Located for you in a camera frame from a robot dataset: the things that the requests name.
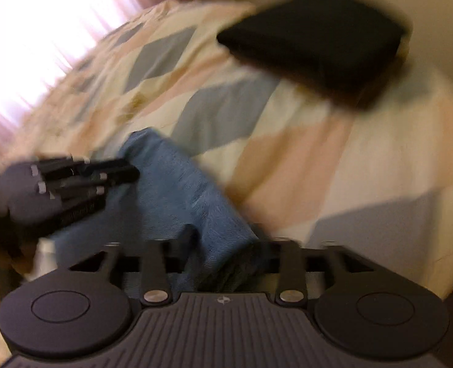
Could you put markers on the blue denim jeans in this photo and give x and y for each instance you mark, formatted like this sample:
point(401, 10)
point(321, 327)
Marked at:
point(188, 199)

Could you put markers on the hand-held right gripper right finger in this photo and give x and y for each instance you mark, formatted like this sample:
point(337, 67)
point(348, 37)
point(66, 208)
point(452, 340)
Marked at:
point(291, 264)

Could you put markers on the black folded garment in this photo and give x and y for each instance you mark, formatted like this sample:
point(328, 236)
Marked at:
point(318, 46)

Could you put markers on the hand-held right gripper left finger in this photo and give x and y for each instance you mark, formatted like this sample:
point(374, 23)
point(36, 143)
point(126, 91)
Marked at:
point(154, 264)

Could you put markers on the checkered pastel blanket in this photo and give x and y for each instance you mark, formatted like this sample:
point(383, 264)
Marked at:
point(326, 161)

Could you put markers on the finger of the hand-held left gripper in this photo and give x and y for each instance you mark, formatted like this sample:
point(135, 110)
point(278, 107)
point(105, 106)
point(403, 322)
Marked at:
point(77, 207)
point(96, 172)

